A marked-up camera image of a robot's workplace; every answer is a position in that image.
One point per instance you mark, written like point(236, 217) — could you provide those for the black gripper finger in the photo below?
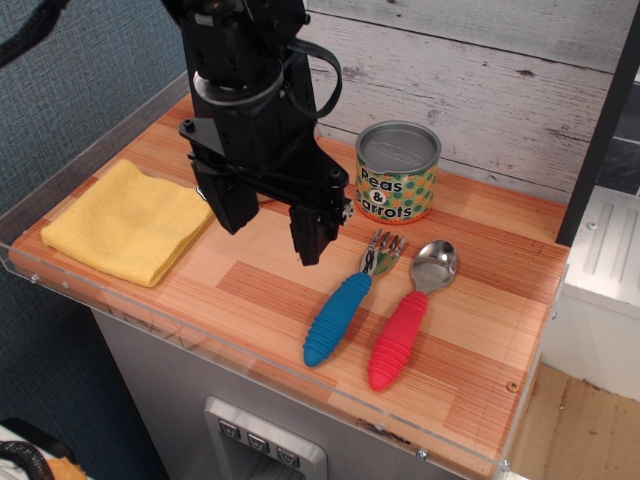
point(233, 203)
point(312, 231)

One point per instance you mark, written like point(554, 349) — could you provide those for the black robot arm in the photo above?
point(247, 50)

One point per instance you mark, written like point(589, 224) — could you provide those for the orange object bottom left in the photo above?
point(64, 469)

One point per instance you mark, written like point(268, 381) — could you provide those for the black vertical post right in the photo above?
point(612, 109)

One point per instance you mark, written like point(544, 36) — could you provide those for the red handled spoon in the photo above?
point(434, 268)

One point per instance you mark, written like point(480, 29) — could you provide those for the yellow cloth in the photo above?
point(129, 225)

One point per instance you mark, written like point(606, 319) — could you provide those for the silver button control panel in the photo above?
point(262, 442)

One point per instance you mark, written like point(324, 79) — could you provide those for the clear acrylic table guard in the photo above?
point(218, 342)

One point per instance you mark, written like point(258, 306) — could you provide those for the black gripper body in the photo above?
point(270, 145)

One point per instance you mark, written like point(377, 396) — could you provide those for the peas and carrots can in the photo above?
point(397, 164)

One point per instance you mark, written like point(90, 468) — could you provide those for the white ribbed cabinet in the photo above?
point(593, 332)

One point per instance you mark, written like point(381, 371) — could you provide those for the blue handled fork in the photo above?
point(331, 324)

